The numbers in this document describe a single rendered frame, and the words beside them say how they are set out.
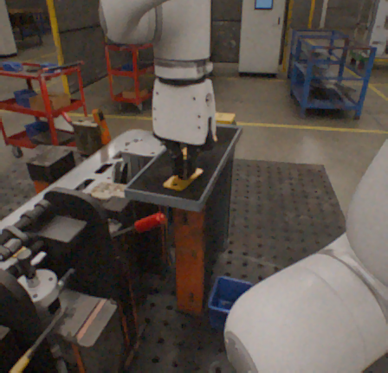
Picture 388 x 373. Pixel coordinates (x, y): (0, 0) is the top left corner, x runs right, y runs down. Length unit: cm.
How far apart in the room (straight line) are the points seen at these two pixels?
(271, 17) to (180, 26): 658
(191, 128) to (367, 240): 33
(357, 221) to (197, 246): 54
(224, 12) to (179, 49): 740
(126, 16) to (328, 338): 39
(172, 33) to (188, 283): 60
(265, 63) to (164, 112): 663
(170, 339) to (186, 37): 71
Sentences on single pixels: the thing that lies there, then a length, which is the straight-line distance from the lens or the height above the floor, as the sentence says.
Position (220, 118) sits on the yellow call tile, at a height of 116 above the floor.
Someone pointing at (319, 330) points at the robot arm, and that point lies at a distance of 34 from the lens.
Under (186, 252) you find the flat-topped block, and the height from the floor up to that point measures 92.
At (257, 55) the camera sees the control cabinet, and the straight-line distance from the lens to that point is 710.
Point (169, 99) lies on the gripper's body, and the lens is 51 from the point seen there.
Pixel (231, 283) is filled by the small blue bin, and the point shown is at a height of 78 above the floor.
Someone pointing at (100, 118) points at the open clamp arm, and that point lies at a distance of 120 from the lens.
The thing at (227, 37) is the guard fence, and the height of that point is 69.
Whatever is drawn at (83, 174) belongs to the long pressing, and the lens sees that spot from 99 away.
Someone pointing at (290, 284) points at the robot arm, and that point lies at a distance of 35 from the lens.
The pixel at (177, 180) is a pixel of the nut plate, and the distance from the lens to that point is 58.
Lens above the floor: 145
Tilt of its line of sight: 28 degrees down
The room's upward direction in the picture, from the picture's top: straight up
